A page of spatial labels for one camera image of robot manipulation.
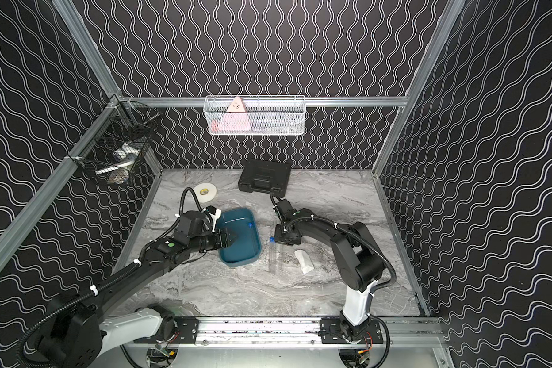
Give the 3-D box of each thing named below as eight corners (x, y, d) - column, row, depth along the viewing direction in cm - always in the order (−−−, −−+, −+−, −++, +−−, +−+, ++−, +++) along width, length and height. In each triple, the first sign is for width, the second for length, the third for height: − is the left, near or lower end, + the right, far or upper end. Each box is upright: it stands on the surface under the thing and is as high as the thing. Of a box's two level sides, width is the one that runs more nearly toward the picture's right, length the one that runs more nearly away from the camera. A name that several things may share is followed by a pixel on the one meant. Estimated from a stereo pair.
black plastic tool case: (239, 197, 112) (237, 188, 106) (243, 166, 125) (242, 157, 120) (290, 197, 112) (291, 188, 106) (289, 166, 125) (289, 157, 120)
